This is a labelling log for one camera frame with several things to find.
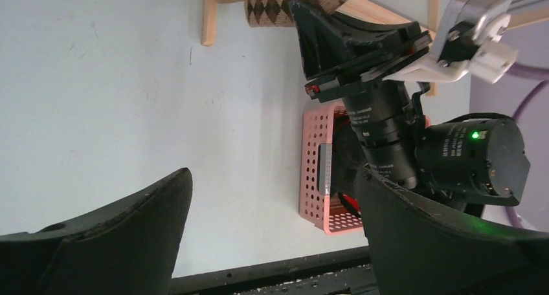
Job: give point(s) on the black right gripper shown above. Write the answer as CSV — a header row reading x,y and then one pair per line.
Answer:
x,y
477,158

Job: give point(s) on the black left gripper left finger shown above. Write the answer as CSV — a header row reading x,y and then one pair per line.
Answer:
x,y
129,246

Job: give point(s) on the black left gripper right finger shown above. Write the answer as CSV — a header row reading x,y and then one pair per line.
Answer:
x,y
419,246

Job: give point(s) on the wooden hanger rack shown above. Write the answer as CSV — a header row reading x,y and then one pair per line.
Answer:
x,y
276,13

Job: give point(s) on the pink plastic basket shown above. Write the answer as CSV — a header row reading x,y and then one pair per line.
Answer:
x,y
331,155

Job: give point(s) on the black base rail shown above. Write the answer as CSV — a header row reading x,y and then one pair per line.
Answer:
x,y
342,272

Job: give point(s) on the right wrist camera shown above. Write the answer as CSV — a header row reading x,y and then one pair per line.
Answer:
x,y
467,41

